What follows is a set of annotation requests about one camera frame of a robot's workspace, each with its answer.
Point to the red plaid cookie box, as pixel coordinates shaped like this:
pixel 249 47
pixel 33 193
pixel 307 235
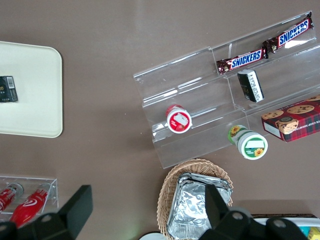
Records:
pixel 297 120

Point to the white rectangular snack tray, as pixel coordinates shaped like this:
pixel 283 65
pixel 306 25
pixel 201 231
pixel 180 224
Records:
pixel 315 222

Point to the aluminium foil tray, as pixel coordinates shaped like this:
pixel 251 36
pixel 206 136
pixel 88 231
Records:
pixel 190 207
pixel 225 183

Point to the light oval wicker basket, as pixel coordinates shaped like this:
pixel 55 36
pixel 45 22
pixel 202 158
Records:
pixel 170 182

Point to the clear acrylic bottle rack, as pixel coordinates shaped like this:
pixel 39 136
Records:
pixel 53 195

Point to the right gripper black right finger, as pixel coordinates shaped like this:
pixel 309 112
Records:
pixel 217 217

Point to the red Coca-Cola bottle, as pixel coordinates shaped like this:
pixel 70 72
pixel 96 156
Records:
pixel 27 207
pixel 8 197

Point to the black box with white side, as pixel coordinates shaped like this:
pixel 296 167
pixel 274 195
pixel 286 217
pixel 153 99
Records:
pixel 251 86

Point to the red strawberry lidded cup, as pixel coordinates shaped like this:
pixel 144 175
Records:
pixel 180 121

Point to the yellow snack packet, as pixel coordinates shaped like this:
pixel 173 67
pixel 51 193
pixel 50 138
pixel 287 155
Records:
pixel 315 233

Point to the cream plastic tray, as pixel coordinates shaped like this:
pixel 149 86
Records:
pixel 35 87

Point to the green sunflower lidded cup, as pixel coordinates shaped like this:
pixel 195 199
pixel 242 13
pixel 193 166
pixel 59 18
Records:
pixel 252 147

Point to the small black box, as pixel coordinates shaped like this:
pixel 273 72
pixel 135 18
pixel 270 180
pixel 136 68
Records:
pixel 7 90

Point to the teal snack packet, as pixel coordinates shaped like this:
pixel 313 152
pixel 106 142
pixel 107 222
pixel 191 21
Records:
pixel 304 230

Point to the clear acrylic stepped stand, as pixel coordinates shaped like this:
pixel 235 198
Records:
pixel 180 82
pixel 295 75

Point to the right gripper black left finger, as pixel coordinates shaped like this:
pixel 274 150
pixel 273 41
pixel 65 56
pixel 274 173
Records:
pixel 75 207

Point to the Snickers bar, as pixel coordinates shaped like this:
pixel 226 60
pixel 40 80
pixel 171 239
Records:
pixel 291 35
pixel 241 62

